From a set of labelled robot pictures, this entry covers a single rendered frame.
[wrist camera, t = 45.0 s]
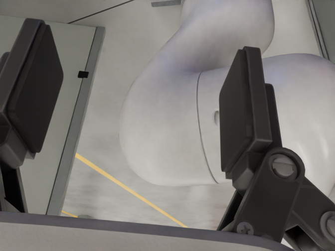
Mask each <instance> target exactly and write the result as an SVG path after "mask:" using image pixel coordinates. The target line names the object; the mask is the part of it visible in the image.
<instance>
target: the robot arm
mask: <svg viewBox="0 0 335 251"><path fill-rule="evenodd" d="M274 31H275V18H274V11H273V4H272V0H181V11H180V25H179V30H178V31H177V32H176V33H175V34H174V35H173V36H172V37H171V38H170V39H169V40H168V41H167V42H166V43H165V45H164V46H163V47H162V48H161V49H160V50H159V51H158V52H157V53H156V54H155V55H154V57H153V58H152V59H151V60H150V61H149V62H148V64H147V65H146V66H145V67H144V68H143V70H142V71H141V72H140V73H139V75H138V76H137V78H136V79H135V80H134V82H133V84H132V85H131V87H130V88H129V90H128V92H127V94H126V96H125V99H124V101H123V104H122V108H121V112H120V117H119V134H118V137H119V142H120V147H121V150H122V153H123V156H124V158H125V160H126V162H127V164H128V165H129V166H130V168H131V169H132V170H133V171H134V172H135V173H136V174H137V175H138V176H139V177H141V178H142V179H144V180H146V181H147V182H150V183H152V184H156V185H160V186H173V187H175V186H198V185H211V184H222V183H232V186H233V187H234V188H235V189H236V190H235V192H234V194H233V196H232V198H231V200H230V203H229V205H228V207H227V209H226V211H225V213H224V215H223V217H222V219H221V221H220V223H219V226H218V228H217V230H216V231H215V230H204V229H194V228H184V227H174V226H163V225H153V224H142V223H132V222H121V221H109V220H98V219H87V218H76V217H65V216H54V215H42V214H31V213H28V208H27V203H26V198H25V193H24V188H23V183H22V178H21V173H20V168H19V167H20V166H22V165H23V162H24V159H34V158H35V155H36V153H40V152H41V150H42V147H43V143H44V140H45V137H46V134H47V131H48V127H49V124H50V121H51V118H52V114H53V111H54V108H55V105H56V102H57V98H58V95H59V92H60V89H61V86H62V82H63V76H64V75H63V70H62V66H61V63H60V59H59V56H58V52H57V49H56V45H55V42H54V38H53V35H52V31H51V28H50V25H48V24H45V21H44V20H41V19H33V18H26V19H25V21H24V23H23V25H22V27H21V29H20V31H19V34H18V36H17V38H16V40H15V42H14V45H13V47H12V49H11V51H10V52H5V53H4V54H3V55H2V57H1V58H0V251H335V203H334V202H333V201H331V200H330V199H329V196H330V194H331V192H332V190H333V188H334V186H335V64H334V63H333V62H331V61H329V60H327V59H325V58H323V57H320V56H316V55H313V54H307V53H291V54H282V55H276V56H271V57H267V58H262V57H261V55H262V54H263V53H264V52H265V51H266V50H267V49H268V47H269V46H270V44H271V42H272V40H273V36H274Z"/></svg>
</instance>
